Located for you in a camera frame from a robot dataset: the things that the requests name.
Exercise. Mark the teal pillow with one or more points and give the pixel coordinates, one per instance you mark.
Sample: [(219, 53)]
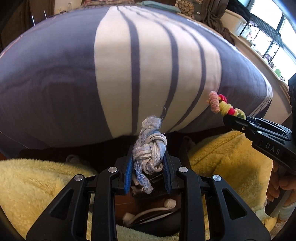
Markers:
[(161, 6)]

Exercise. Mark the dark wooden chair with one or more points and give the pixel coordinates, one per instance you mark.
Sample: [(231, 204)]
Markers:
[(38, 16)]

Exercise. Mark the black metal folding rack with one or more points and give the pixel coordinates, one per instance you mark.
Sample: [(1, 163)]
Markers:
[(267, 29)]

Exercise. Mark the white storage box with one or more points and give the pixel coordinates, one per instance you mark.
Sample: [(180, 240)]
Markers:
[(233, 22)]

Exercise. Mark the yellow fluffy blanket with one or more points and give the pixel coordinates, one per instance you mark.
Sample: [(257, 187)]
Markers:
[(28, 185)]

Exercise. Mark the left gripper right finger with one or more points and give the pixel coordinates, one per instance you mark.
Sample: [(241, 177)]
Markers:
[(229, 217)]

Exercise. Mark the green frog figurine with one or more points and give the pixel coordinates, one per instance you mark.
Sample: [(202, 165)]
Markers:
[(278, 72)]

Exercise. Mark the right hand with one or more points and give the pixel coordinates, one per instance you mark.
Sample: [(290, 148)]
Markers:
[(285, 183)]

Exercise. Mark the colourful chenille scrunchie toy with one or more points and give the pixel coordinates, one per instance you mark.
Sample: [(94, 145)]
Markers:
[(218, 104)]

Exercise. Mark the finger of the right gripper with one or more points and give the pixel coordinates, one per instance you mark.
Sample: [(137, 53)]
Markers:
[(239, 124), (263, 125)]

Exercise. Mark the brown curtain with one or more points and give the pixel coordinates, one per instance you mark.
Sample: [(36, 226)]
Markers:
[(210, 12)]

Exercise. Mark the blue white striped blanket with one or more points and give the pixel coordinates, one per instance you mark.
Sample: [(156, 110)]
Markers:
[(95, 74)]

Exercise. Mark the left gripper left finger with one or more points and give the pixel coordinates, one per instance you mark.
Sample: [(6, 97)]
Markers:
[(65, 218)]

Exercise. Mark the patterned brown cushion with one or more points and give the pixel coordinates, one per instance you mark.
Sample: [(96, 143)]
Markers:
[(190, 8)]

